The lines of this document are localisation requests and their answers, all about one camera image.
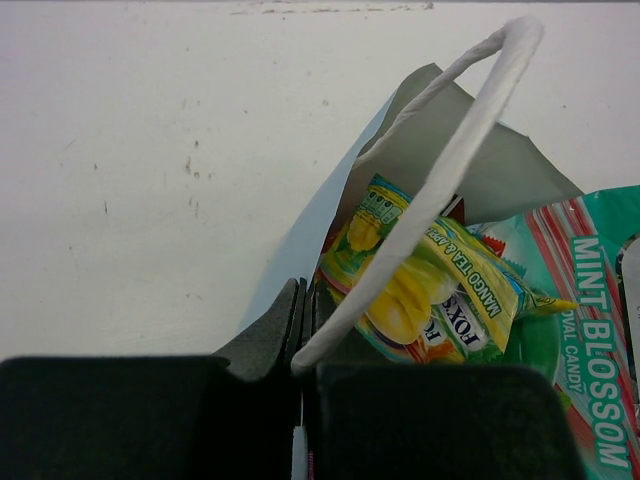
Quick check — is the light blue paper bag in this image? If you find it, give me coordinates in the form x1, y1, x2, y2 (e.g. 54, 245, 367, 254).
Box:
239, 15, 585, 480

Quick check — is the yellow green Fox's candy bag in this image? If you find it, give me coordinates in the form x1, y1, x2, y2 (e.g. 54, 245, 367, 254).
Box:
319, 175, 576, 364

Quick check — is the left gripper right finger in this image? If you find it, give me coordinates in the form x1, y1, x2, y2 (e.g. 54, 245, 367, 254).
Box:
302, 289, 586, 480

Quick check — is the red snack mix bag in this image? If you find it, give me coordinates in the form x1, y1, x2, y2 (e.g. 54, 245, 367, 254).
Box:
321, 195, 506, 257

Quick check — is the green mint candy bag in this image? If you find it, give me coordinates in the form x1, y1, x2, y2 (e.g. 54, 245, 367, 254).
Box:
471, 186, 639, 479

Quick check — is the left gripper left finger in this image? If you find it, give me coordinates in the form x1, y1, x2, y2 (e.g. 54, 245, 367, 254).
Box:
1, 279, 307, 479

